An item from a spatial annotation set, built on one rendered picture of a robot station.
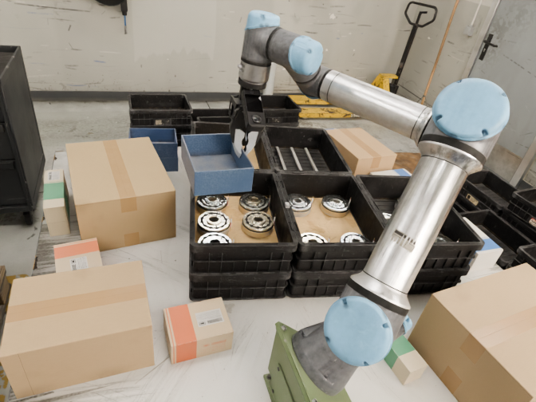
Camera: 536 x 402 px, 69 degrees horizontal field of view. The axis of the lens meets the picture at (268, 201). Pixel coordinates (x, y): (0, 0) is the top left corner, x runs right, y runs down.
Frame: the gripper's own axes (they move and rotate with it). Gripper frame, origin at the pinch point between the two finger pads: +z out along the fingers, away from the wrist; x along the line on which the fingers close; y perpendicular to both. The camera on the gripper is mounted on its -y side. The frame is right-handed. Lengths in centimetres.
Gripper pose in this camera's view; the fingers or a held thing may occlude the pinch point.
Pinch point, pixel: (242, 155)
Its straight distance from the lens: 106.7
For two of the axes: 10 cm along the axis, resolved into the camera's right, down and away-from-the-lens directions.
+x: -9.3, 0.2, -3.6
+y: -3.0, -5.8, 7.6
